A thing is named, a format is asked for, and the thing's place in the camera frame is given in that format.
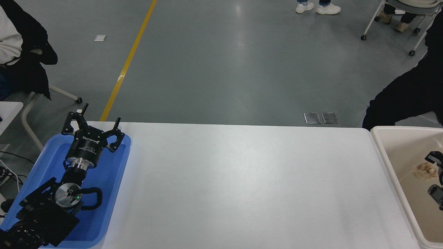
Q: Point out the metal floor plate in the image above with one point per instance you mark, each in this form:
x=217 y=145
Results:
x=312 y=118
x=330 y=117

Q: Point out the small black object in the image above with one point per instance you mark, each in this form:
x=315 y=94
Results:
x=6 y=205

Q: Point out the large pale bin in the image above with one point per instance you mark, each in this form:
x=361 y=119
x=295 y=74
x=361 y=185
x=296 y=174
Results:
x=398 y=155

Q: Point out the black jacket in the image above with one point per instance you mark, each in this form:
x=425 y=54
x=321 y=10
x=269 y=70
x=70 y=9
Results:
x=38 y=69

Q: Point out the small white table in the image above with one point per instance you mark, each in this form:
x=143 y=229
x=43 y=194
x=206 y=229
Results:
x=8 y=112

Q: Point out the walking person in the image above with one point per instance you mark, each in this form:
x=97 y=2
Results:
x=327 y=8

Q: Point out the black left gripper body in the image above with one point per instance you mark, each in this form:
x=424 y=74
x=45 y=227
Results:
x=86 y=145

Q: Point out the tan paper ball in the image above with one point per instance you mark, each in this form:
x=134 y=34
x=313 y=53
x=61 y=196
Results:
x=425 y=171

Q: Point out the blue plastic tray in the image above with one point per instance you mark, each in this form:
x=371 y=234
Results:
x=104 y=193

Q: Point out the seated person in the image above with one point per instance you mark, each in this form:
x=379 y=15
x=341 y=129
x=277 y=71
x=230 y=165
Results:
x=410 y=17
x=8 y=38

